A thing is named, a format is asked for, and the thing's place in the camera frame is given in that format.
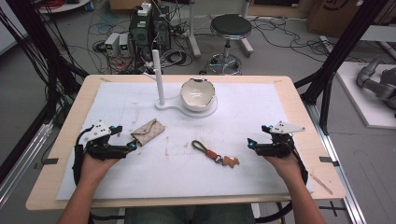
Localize bundle of floor cables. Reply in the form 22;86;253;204
87;6;200;76

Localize brown cardboard box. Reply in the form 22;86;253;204
305;0;396;39

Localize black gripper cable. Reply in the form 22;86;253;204
279;133;310;189
71;125;95;188

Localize white floor board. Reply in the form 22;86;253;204
335;61;396;131

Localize person's right hand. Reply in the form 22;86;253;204
263;153;306;189

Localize black round stool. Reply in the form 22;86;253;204
206;13;255;76

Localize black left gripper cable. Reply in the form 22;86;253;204
71;125;95;188

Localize white stand with pole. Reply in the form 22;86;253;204
143;49;219;119

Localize keychain with bear charm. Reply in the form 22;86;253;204
191;139;241;169

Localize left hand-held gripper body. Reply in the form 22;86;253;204
80;120;129;161

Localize white jagged-rim bowl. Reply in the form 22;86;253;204
179;77;217;113

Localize light wooden table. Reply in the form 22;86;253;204
25;74;347;212

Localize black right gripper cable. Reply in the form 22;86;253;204
279;133;310;189

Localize white table mat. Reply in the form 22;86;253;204
56;80;315;201

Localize aluminium rail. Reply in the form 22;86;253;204
0;120;54;208
304;102;369;224

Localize person's legs in jeans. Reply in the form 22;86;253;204
123;203;257;224

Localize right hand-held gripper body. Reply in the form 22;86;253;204
256;120;306;159

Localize person's left hand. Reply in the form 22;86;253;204
78;154;121;189

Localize black metal frame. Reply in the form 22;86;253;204
293;0;396;135
0;0;91;185

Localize white power adapter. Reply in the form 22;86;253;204
136;2;153;18

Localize white power supply box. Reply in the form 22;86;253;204
119;33;131;57
104;32;121;58

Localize thin wooden stick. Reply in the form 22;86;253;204
309;173;334;196

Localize white metal table leg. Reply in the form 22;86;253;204
186;0;203;59

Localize black computer tower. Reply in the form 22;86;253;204
128;4;172;64

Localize beige envelope pouch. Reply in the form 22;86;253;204
130;118;166;147

